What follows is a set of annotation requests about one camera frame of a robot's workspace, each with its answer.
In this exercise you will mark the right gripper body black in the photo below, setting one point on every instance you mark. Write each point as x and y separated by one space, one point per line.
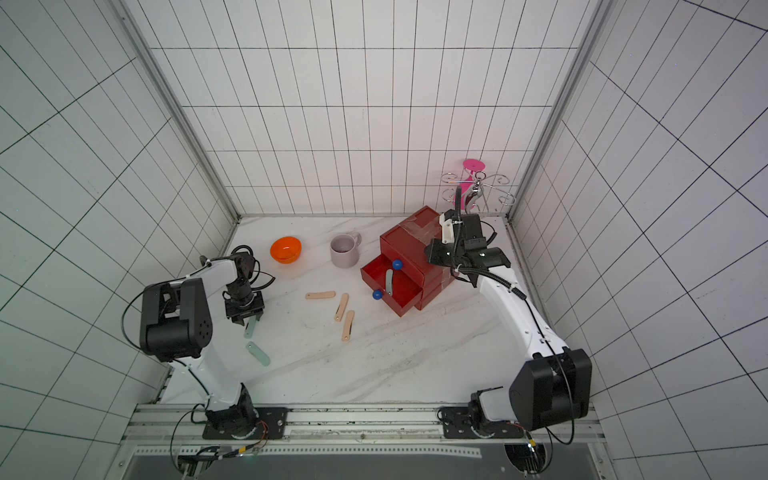
441 252

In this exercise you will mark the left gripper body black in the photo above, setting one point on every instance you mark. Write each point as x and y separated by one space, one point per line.
243 302

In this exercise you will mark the mint green knife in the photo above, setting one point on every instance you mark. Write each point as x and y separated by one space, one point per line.
261 356
389 282
250 326

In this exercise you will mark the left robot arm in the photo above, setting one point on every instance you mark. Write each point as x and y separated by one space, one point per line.
177 327

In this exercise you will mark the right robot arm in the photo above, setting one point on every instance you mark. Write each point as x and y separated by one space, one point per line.
552 381

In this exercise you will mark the red drawer cabinet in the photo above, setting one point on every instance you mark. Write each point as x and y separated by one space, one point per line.
407 241

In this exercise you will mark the orange bowl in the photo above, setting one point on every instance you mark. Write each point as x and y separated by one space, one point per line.
286 250

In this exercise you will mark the peach knife horizontal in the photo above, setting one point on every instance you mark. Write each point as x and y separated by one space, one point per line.
320 295

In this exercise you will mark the pink hourglass stand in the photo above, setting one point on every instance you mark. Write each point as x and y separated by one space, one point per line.
471 183

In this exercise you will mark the peach knife middle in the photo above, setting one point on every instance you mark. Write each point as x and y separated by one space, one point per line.
342 306

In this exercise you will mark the peach knife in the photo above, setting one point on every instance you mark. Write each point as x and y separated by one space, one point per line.
347 327
342 306

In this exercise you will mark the peach knife right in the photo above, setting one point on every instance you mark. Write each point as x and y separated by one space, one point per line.
347 327

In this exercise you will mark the mauve mug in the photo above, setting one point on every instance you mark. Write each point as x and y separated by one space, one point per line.
344 250

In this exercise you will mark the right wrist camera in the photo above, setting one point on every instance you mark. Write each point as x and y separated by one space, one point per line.
446 222

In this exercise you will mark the silver wire rack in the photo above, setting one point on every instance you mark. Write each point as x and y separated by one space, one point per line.
495 186

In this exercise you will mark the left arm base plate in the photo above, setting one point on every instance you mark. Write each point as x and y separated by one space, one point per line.
263 422

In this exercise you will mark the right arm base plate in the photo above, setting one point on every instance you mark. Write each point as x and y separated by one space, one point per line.
467 423

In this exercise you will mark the aluminium rail frame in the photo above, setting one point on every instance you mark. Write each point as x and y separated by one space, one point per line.
169 434

